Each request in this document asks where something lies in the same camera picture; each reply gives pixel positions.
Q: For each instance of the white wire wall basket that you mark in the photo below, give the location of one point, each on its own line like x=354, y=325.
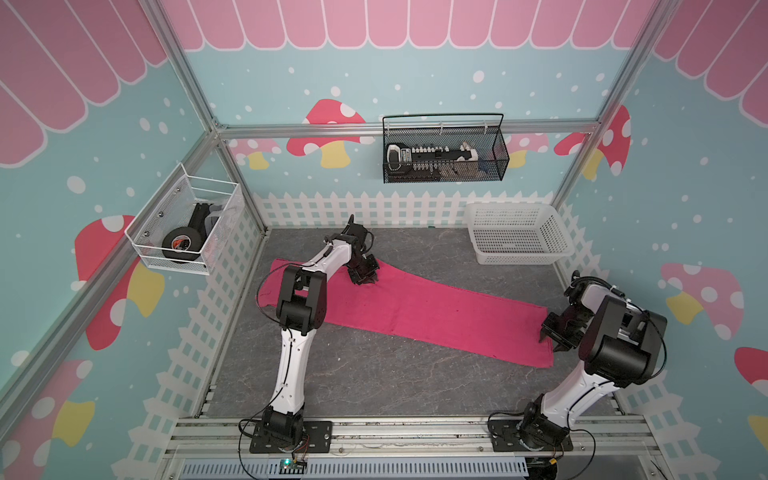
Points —
x=212, y=207

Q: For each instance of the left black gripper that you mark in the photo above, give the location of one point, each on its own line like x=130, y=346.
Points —
x=367, y=274

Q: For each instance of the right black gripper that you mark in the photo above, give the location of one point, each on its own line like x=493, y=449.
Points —
x=549, y=330

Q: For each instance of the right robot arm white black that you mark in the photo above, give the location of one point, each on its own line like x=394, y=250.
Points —
x=618, y=344

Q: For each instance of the black white tool in basket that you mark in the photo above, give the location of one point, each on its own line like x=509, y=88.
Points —
x=421, y=162

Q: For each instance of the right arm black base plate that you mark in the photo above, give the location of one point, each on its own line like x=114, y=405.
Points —
x=504, y=435

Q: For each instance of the pink long pants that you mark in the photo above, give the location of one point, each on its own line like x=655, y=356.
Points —
x=406, y=305

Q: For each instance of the small green-lit circuit board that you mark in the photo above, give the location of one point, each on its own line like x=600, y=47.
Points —
x=292, y=467

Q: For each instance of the white plastic laundry basket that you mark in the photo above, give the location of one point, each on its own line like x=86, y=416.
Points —
x=517, y=234

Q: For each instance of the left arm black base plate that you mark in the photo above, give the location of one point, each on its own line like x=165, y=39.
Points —
x=316, y=438

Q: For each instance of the black wire mesh wall basket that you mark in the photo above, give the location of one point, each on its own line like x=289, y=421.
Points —
x=483, y=131

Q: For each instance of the aluminium front rail frame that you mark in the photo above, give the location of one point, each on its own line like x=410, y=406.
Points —
x=448, y=447

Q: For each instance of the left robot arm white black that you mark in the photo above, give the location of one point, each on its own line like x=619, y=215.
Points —
x=300, y=311

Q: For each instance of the black tape roll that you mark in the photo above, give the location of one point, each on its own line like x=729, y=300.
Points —
x=182, y=245

